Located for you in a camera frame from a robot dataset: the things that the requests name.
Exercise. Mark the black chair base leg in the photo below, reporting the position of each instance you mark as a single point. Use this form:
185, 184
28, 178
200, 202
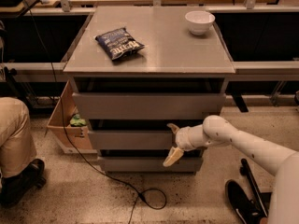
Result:
262, 198

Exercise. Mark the person leg beige trousers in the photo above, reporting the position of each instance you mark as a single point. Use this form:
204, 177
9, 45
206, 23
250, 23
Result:
17, 148

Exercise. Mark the grey drawer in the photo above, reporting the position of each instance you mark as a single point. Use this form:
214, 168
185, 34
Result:
147, 106
148, 164
131, 140

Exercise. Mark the green object in box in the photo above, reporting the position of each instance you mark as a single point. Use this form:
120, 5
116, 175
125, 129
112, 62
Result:
77, 121

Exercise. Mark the cardboard box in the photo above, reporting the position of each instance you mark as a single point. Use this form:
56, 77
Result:
70, 139

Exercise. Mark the grey top drawer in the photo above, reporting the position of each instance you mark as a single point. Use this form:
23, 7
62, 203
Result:
147, 106

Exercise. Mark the grey drawer cabinet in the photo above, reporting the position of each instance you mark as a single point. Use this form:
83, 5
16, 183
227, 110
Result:
172, 61

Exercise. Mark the blue chip bag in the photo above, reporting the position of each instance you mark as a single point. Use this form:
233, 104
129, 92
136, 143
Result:
118, 43

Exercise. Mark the white bowl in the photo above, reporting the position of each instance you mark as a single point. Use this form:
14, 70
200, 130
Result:
199, 22

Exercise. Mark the black shoe left person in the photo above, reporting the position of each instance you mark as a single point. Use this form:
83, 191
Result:
14, 188

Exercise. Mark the black sneaker right person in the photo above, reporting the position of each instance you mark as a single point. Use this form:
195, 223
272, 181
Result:
243, 206

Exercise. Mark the grey bottom drawer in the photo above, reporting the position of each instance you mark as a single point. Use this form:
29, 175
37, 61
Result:
148, 164

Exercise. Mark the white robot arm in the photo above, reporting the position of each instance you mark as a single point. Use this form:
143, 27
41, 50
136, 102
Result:
279, 161

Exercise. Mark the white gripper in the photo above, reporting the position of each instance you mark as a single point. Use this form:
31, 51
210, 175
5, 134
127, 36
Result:
183, 139

